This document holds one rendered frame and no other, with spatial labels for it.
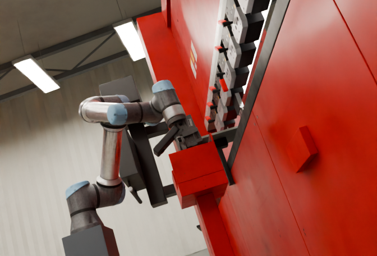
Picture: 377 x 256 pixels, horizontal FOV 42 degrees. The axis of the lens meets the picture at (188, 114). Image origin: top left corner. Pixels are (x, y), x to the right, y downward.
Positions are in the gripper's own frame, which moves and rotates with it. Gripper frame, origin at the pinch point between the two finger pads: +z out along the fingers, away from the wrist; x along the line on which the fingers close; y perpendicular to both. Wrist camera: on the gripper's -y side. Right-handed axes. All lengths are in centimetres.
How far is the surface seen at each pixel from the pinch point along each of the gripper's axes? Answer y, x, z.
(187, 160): -0.5, -4.8, -3.7
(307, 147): 19, -56, 18
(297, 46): 23, -70, 0
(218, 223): 1.6, 2.2, 18.0
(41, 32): -75, 604, -495
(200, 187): -0.1, -4.8, 6.4
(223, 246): 0.1, 2.2, 25.6
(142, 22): 26, 138, -151
